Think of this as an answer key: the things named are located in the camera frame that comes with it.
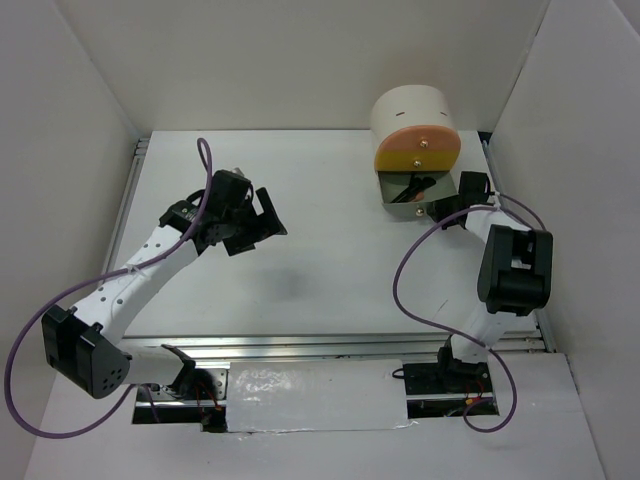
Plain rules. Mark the thin black makeup brush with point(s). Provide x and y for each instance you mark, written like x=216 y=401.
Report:
x=421 y=184

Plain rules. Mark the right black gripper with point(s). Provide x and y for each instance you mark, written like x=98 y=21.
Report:
x=439 y=210

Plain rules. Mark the round cream drawer organizer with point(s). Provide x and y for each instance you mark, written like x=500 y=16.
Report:
x=413 y=133

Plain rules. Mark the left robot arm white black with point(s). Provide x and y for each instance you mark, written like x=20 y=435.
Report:
x=83 y=342

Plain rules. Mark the black fan makeup brush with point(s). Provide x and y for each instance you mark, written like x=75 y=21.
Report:
x=410 y=191

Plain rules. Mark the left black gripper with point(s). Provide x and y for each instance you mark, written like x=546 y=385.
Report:
x=238 y=245

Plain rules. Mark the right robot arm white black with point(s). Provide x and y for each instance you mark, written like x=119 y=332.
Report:
x=514 y=277

